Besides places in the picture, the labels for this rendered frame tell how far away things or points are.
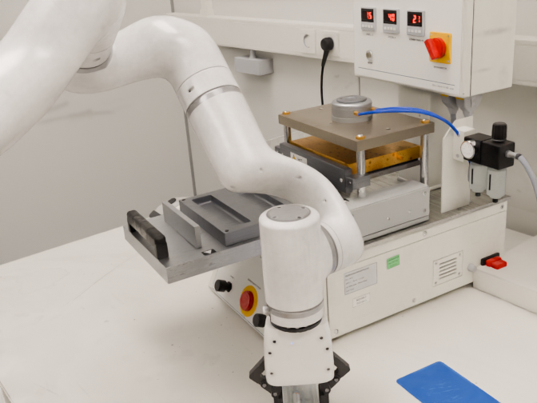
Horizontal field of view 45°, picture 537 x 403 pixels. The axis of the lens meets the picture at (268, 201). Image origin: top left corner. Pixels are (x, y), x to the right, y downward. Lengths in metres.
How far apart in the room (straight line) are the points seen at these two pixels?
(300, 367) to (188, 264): 0.25
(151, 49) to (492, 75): 0.64
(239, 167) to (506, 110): 0.89
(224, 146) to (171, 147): 1.92
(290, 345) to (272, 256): 0.15
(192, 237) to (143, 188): 1.71
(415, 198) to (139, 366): 0.59
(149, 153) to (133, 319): 1.50
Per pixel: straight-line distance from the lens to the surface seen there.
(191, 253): 1.11
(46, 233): 2.72
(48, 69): 0.90
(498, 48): 1.31
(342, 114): 1.27
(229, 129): 0.94
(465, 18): 1.24
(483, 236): 1.40
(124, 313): 1.41
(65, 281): 1.59
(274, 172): 0.93
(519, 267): 1.43
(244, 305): 1.30
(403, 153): 1.27
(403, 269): 1.27
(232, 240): 1.11
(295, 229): 0.86
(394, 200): 1.21
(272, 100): 2.31
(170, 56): 1.00
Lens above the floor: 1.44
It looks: 21 degrees down
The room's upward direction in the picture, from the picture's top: 4 degrees counter-clockwise
